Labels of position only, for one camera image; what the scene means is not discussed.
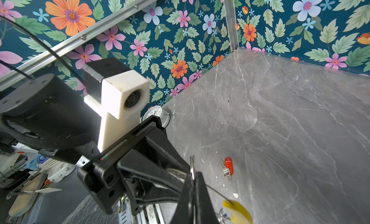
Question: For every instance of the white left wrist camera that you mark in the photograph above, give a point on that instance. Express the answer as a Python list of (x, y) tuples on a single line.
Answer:
[(117, 94)]

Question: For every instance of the white analog alarm clock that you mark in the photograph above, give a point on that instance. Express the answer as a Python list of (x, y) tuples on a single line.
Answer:
[(158, 111)]

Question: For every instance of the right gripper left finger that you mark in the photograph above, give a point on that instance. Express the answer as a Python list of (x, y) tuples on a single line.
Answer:
[(184, 213)]

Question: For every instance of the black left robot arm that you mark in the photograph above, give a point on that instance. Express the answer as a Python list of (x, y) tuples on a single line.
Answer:
[(46, 115)]

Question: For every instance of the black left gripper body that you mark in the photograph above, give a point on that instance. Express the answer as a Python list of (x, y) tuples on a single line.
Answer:
[(136, 165)]

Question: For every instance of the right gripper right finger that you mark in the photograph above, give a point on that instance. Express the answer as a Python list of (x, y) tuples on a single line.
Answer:
[(204, 212)]

